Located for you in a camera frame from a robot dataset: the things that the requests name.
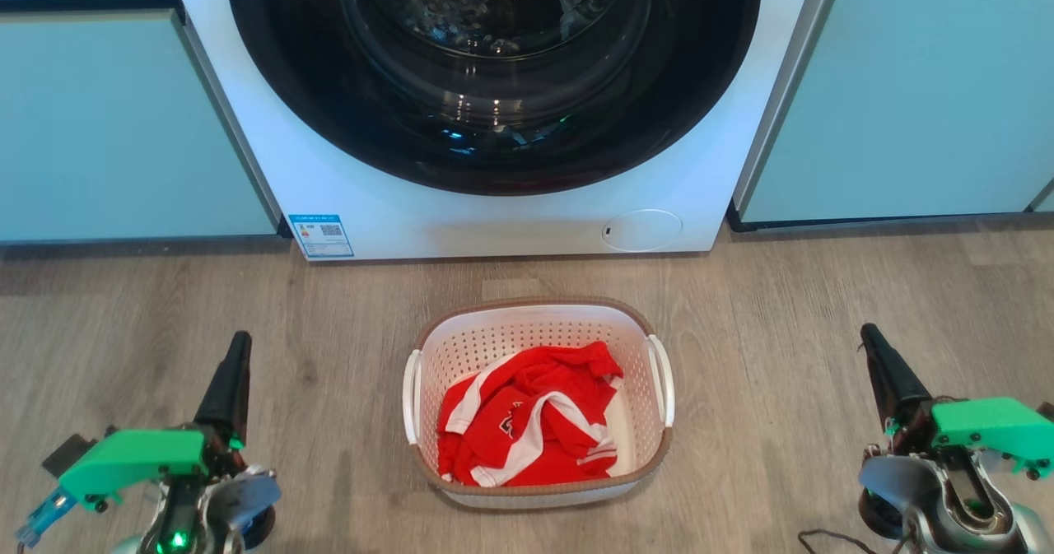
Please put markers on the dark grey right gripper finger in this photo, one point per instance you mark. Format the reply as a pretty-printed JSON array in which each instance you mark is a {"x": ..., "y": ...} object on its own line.
[{"x": 893, "y": 381}]

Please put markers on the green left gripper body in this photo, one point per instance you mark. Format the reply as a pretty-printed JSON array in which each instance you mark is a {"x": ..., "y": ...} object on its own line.
[{"x": 132, "y": 455}]

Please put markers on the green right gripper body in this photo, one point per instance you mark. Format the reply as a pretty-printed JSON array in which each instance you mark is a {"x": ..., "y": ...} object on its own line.
[{"x": 988, "y": 426}]

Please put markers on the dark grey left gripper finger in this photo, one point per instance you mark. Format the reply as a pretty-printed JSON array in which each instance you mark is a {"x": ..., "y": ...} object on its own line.
[{"x": 229, "y": 398}]

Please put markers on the white perforated laundry basket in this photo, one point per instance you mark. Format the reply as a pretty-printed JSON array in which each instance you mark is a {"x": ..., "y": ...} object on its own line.
[{"x": 535, "y": 323}]

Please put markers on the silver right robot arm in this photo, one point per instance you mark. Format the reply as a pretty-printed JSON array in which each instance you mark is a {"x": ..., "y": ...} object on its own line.
[{"x": 897, "y": 480}]

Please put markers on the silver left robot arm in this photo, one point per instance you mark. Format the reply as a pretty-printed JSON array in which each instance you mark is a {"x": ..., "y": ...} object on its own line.
[{"x": 239, "y": 496}]

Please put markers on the black cabinet plinth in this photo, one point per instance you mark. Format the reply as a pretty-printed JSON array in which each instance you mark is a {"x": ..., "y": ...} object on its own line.
[{"x": 823, "y": 222}]

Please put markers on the blue energy label sticker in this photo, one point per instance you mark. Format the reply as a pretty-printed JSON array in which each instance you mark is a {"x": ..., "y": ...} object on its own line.
[{"x": 321, "y": 236}]

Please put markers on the white front-load washing machine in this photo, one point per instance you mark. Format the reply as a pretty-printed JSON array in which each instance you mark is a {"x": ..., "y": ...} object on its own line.
[{"x": 412, "y": 225}]

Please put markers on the round white filter cover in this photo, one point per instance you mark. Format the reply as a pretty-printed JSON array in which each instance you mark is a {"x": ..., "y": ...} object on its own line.
[{"x": 642, "y": 230}]

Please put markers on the wide pale green cabinet door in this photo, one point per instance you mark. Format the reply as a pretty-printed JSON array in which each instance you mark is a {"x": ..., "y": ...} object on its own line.
[{"x": 906, "y": 85}]

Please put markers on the tall pale green cabinet door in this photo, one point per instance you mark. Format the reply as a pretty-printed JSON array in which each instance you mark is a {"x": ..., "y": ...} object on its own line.
[{"x": 107, "y": 126}]

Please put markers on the red and white garment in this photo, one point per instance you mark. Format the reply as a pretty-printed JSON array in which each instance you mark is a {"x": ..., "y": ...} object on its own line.
[{"x": 535, "y": 422}]

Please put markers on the dark round washing machine door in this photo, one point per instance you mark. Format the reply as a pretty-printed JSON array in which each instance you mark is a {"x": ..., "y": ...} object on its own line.
[{"x": 494, "y": 159}]

